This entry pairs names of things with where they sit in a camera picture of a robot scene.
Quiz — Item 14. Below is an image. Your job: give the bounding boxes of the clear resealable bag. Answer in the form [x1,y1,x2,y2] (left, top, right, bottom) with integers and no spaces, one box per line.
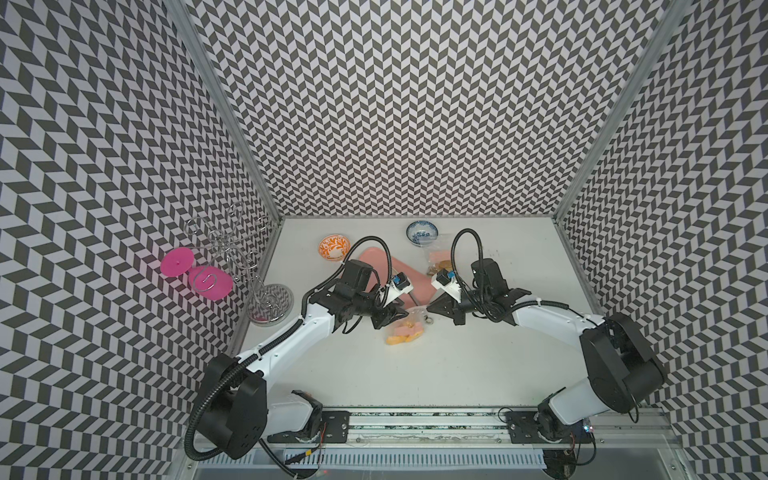
[385,315,428,343]
[425,235,453,276]

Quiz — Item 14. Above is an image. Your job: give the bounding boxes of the metal tongs white tips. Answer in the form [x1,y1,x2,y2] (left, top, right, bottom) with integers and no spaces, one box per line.
[408,292,434,325]

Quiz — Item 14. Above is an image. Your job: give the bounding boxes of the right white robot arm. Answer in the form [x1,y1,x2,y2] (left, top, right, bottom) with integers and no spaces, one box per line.
[427,278,668,443]

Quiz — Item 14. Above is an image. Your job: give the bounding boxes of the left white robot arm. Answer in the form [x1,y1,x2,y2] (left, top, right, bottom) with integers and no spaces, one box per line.
[184,286,408,461]

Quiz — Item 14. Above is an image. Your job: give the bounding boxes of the pink plastic tray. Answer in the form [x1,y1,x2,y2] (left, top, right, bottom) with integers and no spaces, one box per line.
[358,247,437,309]

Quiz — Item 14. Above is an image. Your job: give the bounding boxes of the orange patterned small bowl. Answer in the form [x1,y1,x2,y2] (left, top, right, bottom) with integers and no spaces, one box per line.
[317,234,351,261]

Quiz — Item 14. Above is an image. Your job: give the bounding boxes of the blue patterned small bowl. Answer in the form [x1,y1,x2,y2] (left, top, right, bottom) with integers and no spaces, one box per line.
[405,220,439,247]

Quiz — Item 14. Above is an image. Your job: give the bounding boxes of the pink round disc lower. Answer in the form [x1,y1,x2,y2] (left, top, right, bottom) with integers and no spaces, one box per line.
[188,265,234,301]

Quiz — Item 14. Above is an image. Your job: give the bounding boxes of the pink round disc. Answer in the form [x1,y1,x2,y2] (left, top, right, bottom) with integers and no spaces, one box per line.
[188,265,234,301]
[160,247,195,278]

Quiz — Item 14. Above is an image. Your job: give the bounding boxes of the pink round disc upper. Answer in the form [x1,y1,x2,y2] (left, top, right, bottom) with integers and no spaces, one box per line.
[160,247,195,278]

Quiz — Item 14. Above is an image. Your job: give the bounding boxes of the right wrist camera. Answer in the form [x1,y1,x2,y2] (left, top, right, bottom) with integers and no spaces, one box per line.
[431,269,462,303]

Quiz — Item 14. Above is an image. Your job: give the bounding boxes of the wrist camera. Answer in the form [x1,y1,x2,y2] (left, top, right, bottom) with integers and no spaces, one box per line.
[384,272,414,305]
[431,269,462,303]

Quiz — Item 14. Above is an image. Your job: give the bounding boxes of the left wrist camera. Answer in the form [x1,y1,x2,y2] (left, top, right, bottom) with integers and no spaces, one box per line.
[384,272,414,305]

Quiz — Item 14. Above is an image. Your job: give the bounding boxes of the metal base rail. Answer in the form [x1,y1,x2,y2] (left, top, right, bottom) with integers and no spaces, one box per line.
[197,406,679,472]

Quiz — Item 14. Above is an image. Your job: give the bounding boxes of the wire spiral stand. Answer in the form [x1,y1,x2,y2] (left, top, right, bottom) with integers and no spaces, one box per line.
[183,215,293,327]

